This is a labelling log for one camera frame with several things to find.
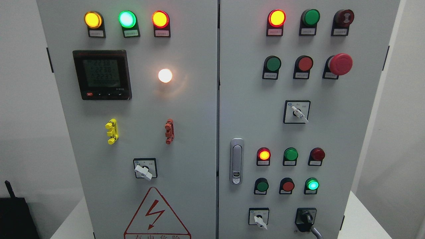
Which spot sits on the red indicator light left door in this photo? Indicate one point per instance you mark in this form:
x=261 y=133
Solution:
x=161 y=24

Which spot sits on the yellow terminal connector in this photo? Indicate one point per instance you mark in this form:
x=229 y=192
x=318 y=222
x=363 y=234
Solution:
x=112 y=131

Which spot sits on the white glowing indicator light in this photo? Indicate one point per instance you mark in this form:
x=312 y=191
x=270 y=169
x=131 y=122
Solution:
x=165 y=75

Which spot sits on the red emergency stop button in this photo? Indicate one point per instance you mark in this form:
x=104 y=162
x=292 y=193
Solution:
x=337 y=65

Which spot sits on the green indicator light lower middle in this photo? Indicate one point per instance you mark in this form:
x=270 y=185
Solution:
x=290 y=157

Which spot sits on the green indicator light top right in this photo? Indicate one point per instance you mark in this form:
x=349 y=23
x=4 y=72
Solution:
x=308 y=22

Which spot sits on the green push button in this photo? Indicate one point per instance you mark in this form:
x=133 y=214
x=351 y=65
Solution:
x=311 y=186
x=261 y=186
x=272 y=64

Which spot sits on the yellow indicator light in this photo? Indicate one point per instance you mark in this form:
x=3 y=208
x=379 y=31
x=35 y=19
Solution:
x=95 y=24

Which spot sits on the red push button upper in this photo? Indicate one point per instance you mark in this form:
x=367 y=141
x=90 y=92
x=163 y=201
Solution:
x=302 y=67

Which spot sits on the green push button lower left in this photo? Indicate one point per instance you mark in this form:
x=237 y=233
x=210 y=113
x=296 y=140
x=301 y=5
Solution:
x=261 y=186

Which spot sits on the green push button upper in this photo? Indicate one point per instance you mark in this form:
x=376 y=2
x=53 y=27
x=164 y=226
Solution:
x=272 y=64

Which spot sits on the green push button lower right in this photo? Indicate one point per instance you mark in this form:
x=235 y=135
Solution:
x=311 y=186

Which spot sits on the dark red buzzer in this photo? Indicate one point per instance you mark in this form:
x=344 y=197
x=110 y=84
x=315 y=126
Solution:
x=341 y=22

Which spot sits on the red terminal connector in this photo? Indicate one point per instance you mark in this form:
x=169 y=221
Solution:
x=169 y=134

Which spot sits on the black rotary knob switch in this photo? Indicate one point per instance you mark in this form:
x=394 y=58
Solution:
x=305 y=218

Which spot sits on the white selector switch left door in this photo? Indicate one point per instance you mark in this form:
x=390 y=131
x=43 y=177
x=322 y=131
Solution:
x=145 y=168

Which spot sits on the red indicator light lower left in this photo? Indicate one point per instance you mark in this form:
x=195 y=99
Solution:
x=263 y=157

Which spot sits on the red indicator light lower right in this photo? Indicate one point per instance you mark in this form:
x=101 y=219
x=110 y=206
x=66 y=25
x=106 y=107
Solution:
x=316 y=157

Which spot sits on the silver door latch handle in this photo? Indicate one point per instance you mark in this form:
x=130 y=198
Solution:
x=236 y=160

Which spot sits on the red high voltage warning sticker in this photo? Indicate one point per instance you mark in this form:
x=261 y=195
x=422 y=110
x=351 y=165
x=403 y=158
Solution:
x=155 y=219

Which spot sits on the right grey cabinet door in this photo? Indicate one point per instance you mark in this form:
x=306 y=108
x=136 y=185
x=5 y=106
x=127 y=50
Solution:
x=252 y=109

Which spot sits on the red push button lower middle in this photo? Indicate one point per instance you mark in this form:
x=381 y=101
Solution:
x=286 y=186

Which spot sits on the left grey cabinet door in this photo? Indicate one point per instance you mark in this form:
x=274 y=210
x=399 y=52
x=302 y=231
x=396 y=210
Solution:
x=187 y=167

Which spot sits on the red indicator light top right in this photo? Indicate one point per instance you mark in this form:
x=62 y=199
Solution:
x=275 y=23

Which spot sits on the red push button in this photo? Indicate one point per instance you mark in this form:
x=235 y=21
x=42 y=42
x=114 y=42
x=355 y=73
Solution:
x=286 y=186
x=302 y=67

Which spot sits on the white selector switch bottom right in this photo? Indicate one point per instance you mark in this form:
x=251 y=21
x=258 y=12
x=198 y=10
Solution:
x=259 y=216

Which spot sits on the white selector switch upper right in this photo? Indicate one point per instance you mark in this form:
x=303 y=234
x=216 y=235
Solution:
x=296 y=112

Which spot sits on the lit green indicator light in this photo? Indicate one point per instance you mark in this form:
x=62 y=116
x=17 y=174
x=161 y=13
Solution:
x=129 y=24

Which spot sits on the grey cabinet door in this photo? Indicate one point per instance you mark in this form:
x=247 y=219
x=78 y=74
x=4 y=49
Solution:
x=187 y=167
x=252 y=109

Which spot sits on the black digital power meter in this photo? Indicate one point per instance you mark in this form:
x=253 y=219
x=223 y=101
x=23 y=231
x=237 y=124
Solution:
x=103 y=74

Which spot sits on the black device with antenna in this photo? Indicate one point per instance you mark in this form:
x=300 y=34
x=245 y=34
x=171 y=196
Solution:
x=15 y=218

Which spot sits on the white selector switch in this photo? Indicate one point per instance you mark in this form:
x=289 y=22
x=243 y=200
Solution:
x=296 y=112
x=259 y=216

